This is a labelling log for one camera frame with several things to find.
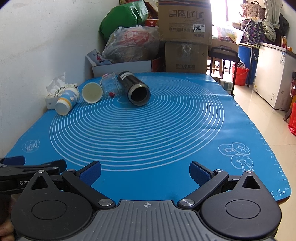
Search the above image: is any upper brown cardboard box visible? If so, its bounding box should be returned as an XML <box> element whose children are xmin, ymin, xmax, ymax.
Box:
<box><xmin>158</xmin><ymin>1</ymin><xmax>212</xmax><ymax>45</ymax></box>

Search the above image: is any white paper gift bag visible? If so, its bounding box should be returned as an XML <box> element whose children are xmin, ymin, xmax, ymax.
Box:
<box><xmin>86</xmin><ymin>49</ymin><xmax>114</xmax><ymax>66</ymax></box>

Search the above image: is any white chest freezer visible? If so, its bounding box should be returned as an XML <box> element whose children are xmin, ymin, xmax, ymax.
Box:
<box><xmin>253</xmin><ymin>43</ymin><xmax>295</xmax><ymax>111</ymax></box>

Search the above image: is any white cardboard box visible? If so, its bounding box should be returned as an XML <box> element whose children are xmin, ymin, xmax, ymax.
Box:
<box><xmin>92</xmin><ymin>57</ymin><xmax>165</xmax><ymax>77</ymax></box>

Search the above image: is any person's left hand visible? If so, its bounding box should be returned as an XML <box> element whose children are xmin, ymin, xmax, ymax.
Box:
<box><xmin>0</xmin><ymin>197</ymin><xmax>16</xmax><ymax>241</ymax></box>

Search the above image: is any clear plastic bag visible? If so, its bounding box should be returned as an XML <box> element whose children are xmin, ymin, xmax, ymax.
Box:
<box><xmin>102</xmin><ymin>26</ymin><xmax>161</xmax><ymax>63</ymax></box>

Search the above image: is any purple floral bag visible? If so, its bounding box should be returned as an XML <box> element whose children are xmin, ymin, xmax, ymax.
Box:
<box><xmin>241</xmin><ymin>19</ymin><xmax>269</xmax><ymax>45</ymax></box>

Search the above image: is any clear glass jar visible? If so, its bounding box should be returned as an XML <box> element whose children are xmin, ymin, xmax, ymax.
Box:
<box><xmin>100</xmin><ymin>72</ymin><xmax>123</xmax><ymax>98</ymax></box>

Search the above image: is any green plastic bag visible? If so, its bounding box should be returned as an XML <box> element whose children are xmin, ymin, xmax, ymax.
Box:
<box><xmin>99</xmin><ymin>1</ymin><xmax>149</xmax><ymax>42</ymax></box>

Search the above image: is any blue silicone baking mat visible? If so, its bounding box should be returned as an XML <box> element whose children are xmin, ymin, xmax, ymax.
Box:
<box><xmin>8</xmin><ymin>73</ymin><xmax>292</xmax><ymax>202</ymax></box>

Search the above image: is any red plastic bucket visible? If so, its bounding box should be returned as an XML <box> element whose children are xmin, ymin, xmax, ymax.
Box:
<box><xmin>235</xmin><ymin>64</ymin><xmax>249</xmax><ymax>86</ymax></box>

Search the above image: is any blue white paper cup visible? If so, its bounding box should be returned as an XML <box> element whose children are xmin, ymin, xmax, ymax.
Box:
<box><xmin>55</xmin><ymin>87</ymin><xmax>80</xmax><ymax>116</ymax></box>

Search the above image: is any blue plastic barrel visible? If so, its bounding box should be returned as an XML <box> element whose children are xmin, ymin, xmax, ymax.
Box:
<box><xmin>238</xmin><ymin>44</ymin><xmax>259</xmax><ymax>85</ymax></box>

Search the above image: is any black thermos bottle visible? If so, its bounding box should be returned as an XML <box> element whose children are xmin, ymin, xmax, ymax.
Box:
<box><xmin>117</xmin><ymin>71</ymin><xmax>151</xmax><ymax>106</ymax></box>

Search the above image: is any brown cardboard box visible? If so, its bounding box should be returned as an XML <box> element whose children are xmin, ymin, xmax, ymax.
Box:
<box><xmin>158</xmin><ymin>1</ymin><xmax>212</xmax><ymax>45</ymax></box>
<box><xmin>165</xmin><ymin>42</ymin><xmax>208</xmax><ymax>74</ymax></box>

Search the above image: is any lower brown cardboard box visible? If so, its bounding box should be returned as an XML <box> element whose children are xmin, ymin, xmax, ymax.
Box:
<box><xmin>165</xmin><ymin>42</ymin><xmax>208</xmax><ymax>74</ymax></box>

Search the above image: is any white tissue pack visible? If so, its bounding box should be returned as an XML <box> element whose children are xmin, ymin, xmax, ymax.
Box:
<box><xmin>45</xmin><ymin>72</ymin><xmax>78</xmax><ymax>110</ymax></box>

